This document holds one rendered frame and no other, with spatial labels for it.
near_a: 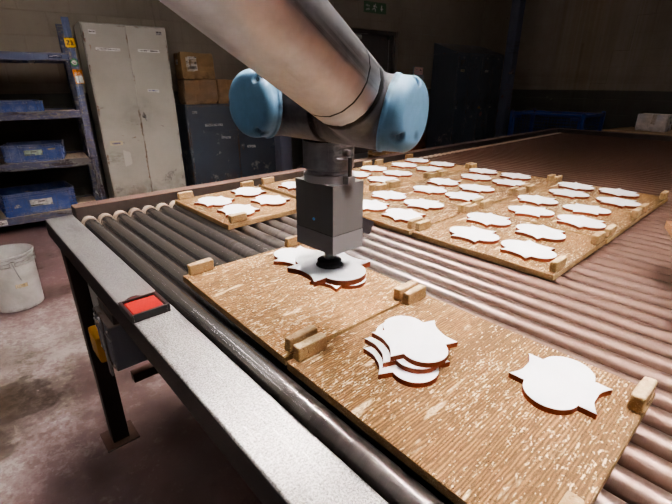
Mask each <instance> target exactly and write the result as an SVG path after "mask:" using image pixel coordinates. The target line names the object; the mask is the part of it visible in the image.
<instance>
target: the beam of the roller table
mask: <svg viewBox="0 0 672 504"><path fill-rule="evenodd" d="M45 223H46V227H47V230H48V234H49V236H50V237H51V238H52V240H53V241H54V242H55V243H56V245H57V246H58V247H59V248H60V250H61V251H62V252H63V253H64V255H65V256H66V257H67V258H68V260H69V261H70V262H71V263H72V265H73V266H74V267H75V268H76V270H77V271H78V272H79V273H80V275H81V276H82V277H83V279H84V280H85V281H86V282H87V284H88V285H89V286H90V287H91V289H92V290H93V291H94V292H95V294H96V295H97V296H98V297H99V299H100V300H101V301H102V302H103V304H104V305H105V306H106V307H107V309H108V310H109V311H110V312H111V314H112V315H113V316H114V318H115V319H116V320H117V321H118V323H119V324H120V325H121V326H122V328H123V329H124V330H125V331H126V333H127V334H128V335H129V336H130V338H131V339H132V340H133V341H134V343H135V344H136V345H137V346H138V348H139V349H140V350H141V351H142V353H143V354H144V355H145V357H146V358H147V359H148V360H149V362H150V363H151V364H152V365H153V367H154V368H155V369H156V370H157V372H158V373H159V374H160V375H161V377H162V378H163V379H164V380H165V382H166V383H167V384H168V385H169V387H170V388H171V389H172V390H173V392H174V393H175V394H176V396H177V397H178V398H179V399H180V401H181V402H182V403H183V404H184V406H185V407H186V408H187V409H188V411H189V412H190V413H191V414H192V416H193V417H194V418H195V419H196V421H197V422H198V423H199V424H200V426H201V427H202V428H203V429H204V431H205V432H206V433H207V434H208V436H209V437H210V438H211V440H212V441H213V442H214V443H215V445H216V446H217V447H218V448H219V450H220V451H221V452H222V453H223V455H224V456H225V457H226V458H227V460H228V461H229V462H230V463H231V465H232V466H233V467H234V468H235V470H236V471H237V472H238V473H239V475H240V476H241V477H242V479H243V480H244V481H245V482H246V484H247V485H248V486H249V487H250V489H251V490H252V491H253V492H254V494H255V495H256V496H257V497H258V499H259V500H260V501H261V502H262V504H389V503H388V502H387V501H386V500H385V499H383V498H382V497H381V496H380V495H379V494H378V493H377V492H376V491H375V490H374V489H372V488H371V487H370V486H369V485H368V484H367V483H366V482H365V481H364V480H363V479H362V478H360V477H359V476H358V475H357V474H356V473H355V472H354V471H353V470H352V469H351V468H349V467H348V466H347V465H346V464H345V463H344V462H343V461H342V460H341V459H340V458H339V457H337V456H336V455H335V454H334V453H333V452H332V451H331V450H330V449H329V448H328V447H326V446H325V445H324V444H323V443H322V442H321V441H320V440H319V439H318V438H317V437H315V436H314V435H313V434H312V433H311V432H310V431H309V430H308V429H307V428H306V427H305V426H303V425H302V424H301V423H300V422H299V421H298V420H297V419H296V418H295V417H294V416H292V415H291V414H290V413H289V412H288V411H287V410H286V409H285V408H284V407H283V406H281V405H280V404H279V403H278V402H277V401H276V400H275V399H274V398H273V397H272V396H271V395H269V394H268V393H267V392H266V391H265V390H264V389H263V388H262V387H261V386H260V385H258V384H257V383H256V382H255V381H254V380H253V379H252V378H251V377H250V376H249V375H247V374H246V373H245V372H244V371H243V370H242V369H241V368H240V367H239V366H238V365H237V364H235V363H234V362H233V361H232V360H231V359H230V358H229V357H228V356H227V355H226V354H224V353H223V352H222V351H221V350H220V349H219V348H218V347H217V346H216V345H215V344H213V343H212V342H211V341H210V340H209V339H208V338H207V337H206V336H205V335H204V334H203V333H201V332H200V331H199V330H198V329H197V328H196V327H195V326H194V325H193V324H192V323H190V322H189V321H188V320H187V319H186V318H185V317H184V316H183V315H182V314H181V313H179V312H178V311H177V310H176V309H175V308H174V307H173V306H172V305H171V304H170V308H171V311H169V312H166V313H163V314H160V315H157V316H154V317H151V318H148V319H146V320H143V321H140V322H137V323H134V324H132V323H131V322H130V321H129V320H128V319H127V317H126V316H125V315H124V314H123V313H122V311H121V310H120V308H119V304H118V302H122V301H125V300H127V298H129V297H131V296H135V295H140V296H141V295H144V294H147V293H151V292H154V291H155V290H154V289H153V288H152V287H151V286H150V285H149V284H148V283H147V282H145V281H144V280H143V279H142V278H141V277H140V276H139V275H138V274H137V273H136V272H135V271H133V270H132V269H131V268H130V267H129V266H128V265H127V264H126V263H125V262H124V261H122V260H121V259H120V258H119V257H118V256H117V255H116V254H115V253H114V252H113V251H112V250H110V249H109V248H108V247H107V246H106V245H105V244H104V243H103V242H102V241H101V240H99V239H98V238H97V237H96V236H95V235H94V234H93V233H92V232H91V231H90V230H88V229H87V228H86V227H85V226H84V225H83V224H82V223H81V222H80V221H79V220H78V219H76V218H75V217H74V216H73V215H67V216H62V217H56V218H50V219H45Z"/></svg>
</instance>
